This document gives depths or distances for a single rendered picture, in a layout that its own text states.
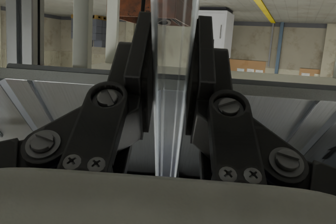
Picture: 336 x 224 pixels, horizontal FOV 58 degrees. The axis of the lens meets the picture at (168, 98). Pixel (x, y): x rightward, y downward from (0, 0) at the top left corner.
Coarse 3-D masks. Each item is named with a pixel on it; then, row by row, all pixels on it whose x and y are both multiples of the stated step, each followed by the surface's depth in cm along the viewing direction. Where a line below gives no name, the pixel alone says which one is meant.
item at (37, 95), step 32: (32, 64) 27; (0, 96) 23; (32, 96) 23; (64, 96) 23; (256, 96) 21; (288, 96) 21; (320, 96) 21; (0, 128) 28; (32, 128) 27; (288, 128) 24; (320, 128) 24; (192, 160) 30; (320, 160) 28
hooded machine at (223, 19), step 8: (200, 8) 659; (208, 8) 652; (216, 8) 646; (224, 8) 639; (216, 16) 643; (224, 16) 636; (232, 16) 684; (216, 24) 645; (224, 24) 639; (232, 24) 694; (216, 32) 647; (224, 32) 641; (232, 32) 705; (216, 40) 649; (224, 40) 644
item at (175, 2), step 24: (168, 0) 8; (192, 0) 8; (168, 24) 9; (192, 24) 9; (168, 48) 10; (192, 48) 10; (168, 72) 11; (168, 96) 12; (168, 120) 14; (168, 144) 16; (168, 168) 18
